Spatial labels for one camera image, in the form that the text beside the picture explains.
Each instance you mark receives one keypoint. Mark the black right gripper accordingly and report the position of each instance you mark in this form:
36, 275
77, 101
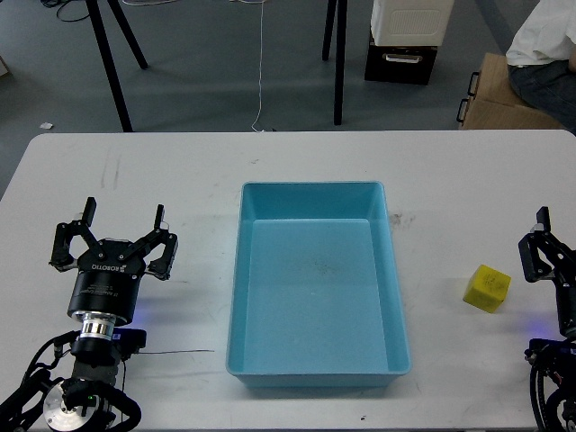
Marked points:
544, 257

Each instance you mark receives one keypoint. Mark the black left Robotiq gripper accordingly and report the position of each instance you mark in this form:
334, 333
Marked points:
105, 281

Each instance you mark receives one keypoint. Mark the yellow block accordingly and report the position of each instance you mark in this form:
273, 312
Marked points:
487, 289

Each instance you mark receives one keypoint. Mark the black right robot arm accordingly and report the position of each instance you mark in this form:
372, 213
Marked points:
552, 374

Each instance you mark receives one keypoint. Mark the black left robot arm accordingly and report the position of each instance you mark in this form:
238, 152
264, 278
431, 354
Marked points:
77, 391

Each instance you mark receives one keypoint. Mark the cardboard box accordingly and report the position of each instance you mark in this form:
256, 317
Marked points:
491, 103

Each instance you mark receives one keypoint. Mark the light blue plastic box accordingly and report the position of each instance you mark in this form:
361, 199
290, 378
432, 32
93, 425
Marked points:
316, 299

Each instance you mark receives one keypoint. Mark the seated person white shirt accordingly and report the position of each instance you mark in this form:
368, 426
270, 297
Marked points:
541, 61

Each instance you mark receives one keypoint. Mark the black tripod right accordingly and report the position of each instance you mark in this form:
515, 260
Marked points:
335, 26

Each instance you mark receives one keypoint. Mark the black case with handle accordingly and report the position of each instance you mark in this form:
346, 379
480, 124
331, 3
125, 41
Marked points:
402, 65

